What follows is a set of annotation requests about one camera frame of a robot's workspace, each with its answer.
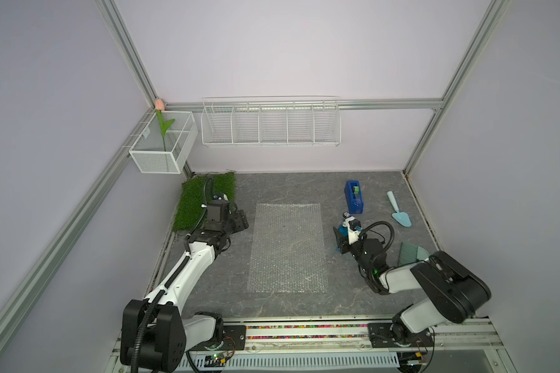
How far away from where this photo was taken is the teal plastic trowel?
1.02 m

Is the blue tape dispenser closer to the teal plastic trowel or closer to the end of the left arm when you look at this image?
the teal plastic trowel

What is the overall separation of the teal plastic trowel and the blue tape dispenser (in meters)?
0.15

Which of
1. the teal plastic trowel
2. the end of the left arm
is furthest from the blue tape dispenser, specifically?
the end of the left arm

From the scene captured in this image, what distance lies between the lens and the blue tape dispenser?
1.04m
